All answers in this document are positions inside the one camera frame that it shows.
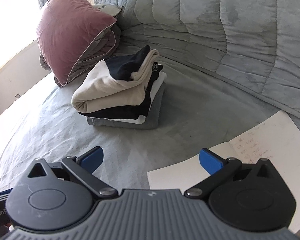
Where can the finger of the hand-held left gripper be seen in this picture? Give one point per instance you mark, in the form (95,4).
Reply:
(1,194)

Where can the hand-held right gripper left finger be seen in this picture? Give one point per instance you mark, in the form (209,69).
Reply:
(92,158)

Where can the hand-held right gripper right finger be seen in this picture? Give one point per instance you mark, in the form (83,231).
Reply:
(210,161)

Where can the cream and black sweatshirt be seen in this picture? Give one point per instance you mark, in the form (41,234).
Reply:
(107,90)

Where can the white open notebook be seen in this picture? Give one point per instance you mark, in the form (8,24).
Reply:
(240,140)

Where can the folded black garment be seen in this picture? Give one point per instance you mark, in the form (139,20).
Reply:
(130,112)

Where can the grey bed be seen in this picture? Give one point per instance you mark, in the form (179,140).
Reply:
(190,105)

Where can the folded white garment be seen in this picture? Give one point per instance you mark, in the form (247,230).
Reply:
(140,120)

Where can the folded grey garment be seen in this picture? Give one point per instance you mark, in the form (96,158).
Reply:
(150,120)

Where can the folded grey pink quilt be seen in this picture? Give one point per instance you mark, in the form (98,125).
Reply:
(107,45)

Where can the pink velvet pillow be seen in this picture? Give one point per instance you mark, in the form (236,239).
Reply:
(70,30)

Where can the grey quilted headboard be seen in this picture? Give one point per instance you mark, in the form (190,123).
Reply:
(215,17)

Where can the window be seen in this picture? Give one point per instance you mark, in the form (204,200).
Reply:
(10,17)

